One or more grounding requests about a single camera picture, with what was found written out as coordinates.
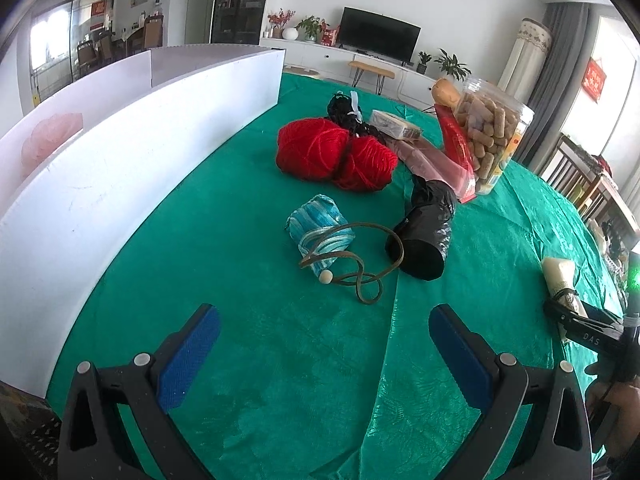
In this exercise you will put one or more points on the black trash bag roll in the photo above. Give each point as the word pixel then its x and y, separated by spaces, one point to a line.
pixel 425 240

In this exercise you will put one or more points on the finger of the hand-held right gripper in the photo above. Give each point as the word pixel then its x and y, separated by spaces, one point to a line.
pixel 605 317
pixel 585 335

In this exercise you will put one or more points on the pink bath pouf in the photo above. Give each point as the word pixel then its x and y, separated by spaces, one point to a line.
pixel 50 140

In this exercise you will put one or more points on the wooden bench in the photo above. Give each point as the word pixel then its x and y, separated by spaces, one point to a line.
pixel 372 67

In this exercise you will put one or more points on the clear jar of biscuit sticks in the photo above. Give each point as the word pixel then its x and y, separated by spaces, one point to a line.
pixel 492 130

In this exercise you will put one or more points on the black mesh cloth bundle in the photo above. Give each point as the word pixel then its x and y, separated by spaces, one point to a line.
pixel 345 110

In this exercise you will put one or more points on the sliding glass door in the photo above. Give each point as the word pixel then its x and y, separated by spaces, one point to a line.
pixel 55 45

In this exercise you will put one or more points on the white door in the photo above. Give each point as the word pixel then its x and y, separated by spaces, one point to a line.
pixel 200 5

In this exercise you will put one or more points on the rattan chair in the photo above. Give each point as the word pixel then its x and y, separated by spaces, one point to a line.
pixel 446 92

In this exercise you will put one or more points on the cluttered side table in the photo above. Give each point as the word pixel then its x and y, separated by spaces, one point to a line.
pixel 615 220

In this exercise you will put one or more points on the large leafy potted plant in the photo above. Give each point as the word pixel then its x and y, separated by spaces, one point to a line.
pixel 452 65

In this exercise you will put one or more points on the red door decoration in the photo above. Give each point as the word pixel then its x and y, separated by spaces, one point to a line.
pixel 99 12

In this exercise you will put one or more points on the white tissue pack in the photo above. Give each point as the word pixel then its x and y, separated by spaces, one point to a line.
pixel 395 124

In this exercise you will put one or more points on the grey curtain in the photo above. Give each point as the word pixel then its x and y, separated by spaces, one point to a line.
pixel 555 85

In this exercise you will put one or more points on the dining table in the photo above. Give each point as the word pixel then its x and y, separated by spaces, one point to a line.
pixel 110 45

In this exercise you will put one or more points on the pink plastic bag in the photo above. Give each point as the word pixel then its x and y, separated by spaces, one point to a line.
pixel 425 160

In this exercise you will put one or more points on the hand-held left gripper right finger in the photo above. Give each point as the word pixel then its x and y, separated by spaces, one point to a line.
pixel 460 360

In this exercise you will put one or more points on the white television cabinet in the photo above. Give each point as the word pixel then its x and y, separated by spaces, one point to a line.
pixel 320 55

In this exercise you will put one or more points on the red gift box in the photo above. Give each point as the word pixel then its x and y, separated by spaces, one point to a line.
pixel 330 35

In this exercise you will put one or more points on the dark wooden chair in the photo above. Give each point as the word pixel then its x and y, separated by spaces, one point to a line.
pixel 570 170

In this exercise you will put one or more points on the long white cardboard box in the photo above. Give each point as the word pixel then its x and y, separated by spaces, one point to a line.
pixel 125 170

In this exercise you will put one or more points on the red wall hanging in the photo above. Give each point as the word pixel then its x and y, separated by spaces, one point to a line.
pixel 594 80

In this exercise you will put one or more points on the covered standing air conditioner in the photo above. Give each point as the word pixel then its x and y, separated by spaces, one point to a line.
pixel 525 60

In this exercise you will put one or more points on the red flowers in vase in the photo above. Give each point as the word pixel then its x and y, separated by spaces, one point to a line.
pixel 280 20

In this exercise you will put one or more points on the red yarn skein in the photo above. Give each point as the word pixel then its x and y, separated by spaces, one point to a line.
pixel 310 150

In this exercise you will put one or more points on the person's right hand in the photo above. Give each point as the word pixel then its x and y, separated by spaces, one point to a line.
pixel 625 410

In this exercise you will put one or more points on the green tablecloth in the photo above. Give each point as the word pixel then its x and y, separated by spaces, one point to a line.
pixel 250 360

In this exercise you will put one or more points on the beige cloth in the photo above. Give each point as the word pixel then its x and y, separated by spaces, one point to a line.
pixel 557 272

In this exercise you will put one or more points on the dark glass cabinet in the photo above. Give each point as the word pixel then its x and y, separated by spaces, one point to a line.
pixel 242 0

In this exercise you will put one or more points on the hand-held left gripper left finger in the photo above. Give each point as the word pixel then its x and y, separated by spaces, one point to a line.
pixel 190 355

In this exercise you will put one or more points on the black flat television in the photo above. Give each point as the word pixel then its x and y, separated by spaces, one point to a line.
pixel 380 35

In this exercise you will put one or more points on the round white vase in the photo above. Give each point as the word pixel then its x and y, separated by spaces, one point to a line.
pixel 290 33

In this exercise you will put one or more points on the red snack packet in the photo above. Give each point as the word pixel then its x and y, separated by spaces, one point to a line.
pixel 455 140

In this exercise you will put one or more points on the round low beige platform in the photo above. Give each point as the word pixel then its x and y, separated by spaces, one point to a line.
pixel 302 71

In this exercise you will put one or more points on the green potted plant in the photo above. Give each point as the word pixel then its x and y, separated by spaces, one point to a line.
pixel 309 27

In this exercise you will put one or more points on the small potted plant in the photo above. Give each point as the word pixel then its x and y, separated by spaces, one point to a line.
pixel 424 62

